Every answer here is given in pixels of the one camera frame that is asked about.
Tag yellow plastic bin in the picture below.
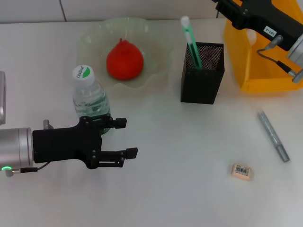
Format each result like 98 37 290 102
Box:
223 0 303 93

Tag clear water bottle green label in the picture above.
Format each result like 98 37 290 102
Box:
72 65 111 137

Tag beige eraser with barcode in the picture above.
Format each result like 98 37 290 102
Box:
231 162 253 182

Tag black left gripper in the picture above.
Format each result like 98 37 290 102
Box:
32 113 138 170

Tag black mesh pen holder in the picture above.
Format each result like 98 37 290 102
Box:
180 41 225 105

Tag grey pen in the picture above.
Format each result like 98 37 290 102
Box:
257 111 291 163

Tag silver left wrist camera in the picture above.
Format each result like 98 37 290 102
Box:
0 70 7 125

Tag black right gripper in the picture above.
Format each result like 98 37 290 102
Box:
214 0 303 52

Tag green glass fruit plate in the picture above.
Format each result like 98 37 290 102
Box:
75 17 175 92

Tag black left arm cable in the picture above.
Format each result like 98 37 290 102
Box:
6 162 50 177

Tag green utility knife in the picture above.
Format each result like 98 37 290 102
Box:
180 16 204 70

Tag red orange fruit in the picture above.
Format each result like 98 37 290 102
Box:
106 38 144 81

